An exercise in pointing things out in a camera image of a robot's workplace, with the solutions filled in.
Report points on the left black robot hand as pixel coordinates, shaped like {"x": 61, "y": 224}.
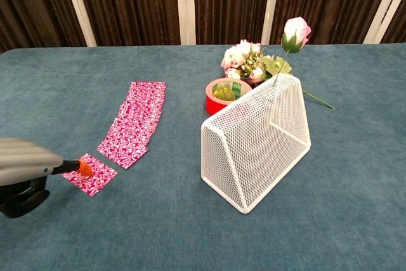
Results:
{"x": 22, "y": 160}

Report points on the pink patterned square packet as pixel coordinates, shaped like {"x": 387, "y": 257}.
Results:
{"x": 98, "y": 182}

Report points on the red tape roll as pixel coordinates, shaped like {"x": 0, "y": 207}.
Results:
{"x": 214, "y": 106}

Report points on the white frame post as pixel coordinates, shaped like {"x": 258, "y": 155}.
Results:
{"x": 385, "y": 4}
{"x": 270, "y": 4}
{"x": 185, "y": 4}
{"x": 77, "y": 4}

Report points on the dark brown pleated curtain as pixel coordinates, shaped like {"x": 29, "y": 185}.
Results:
{"x": 133, "y": 4}

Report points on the blue velvet table mat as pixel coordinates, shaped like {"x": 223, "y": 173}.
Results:
{"x": 127, "y": 236}

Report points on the artificial pink flower bouquet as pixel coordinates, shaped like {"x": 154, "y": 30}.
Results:
{"x": 244, "y": 53}

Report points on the row of pink packets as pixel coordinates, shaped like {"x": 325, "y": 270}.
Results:
{"x": 136, "y": 125}

